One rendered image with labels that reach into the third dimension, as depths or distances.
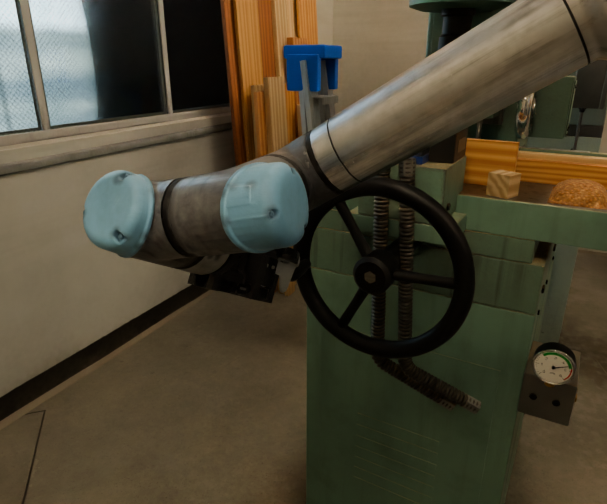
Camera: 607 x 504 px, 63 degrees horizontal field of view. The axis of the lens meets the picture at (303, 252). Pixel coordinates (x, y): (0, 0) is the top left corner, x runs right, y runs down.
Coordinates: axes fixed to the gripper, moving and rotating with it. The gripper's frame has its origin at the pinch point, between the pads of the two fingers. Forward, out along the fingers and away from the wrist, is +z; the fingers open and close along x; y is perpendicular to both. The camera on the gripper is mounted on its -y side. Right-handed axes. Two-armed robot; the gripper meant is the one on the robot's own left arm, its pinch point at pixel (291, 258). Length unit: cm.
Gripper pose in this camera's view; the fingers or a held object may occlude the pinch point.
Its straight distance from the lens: 75.1
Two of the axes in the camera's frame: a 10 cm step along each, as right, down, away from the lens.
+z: 4.3, 2.0, 8.8
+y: -2.5, 9.6, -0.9
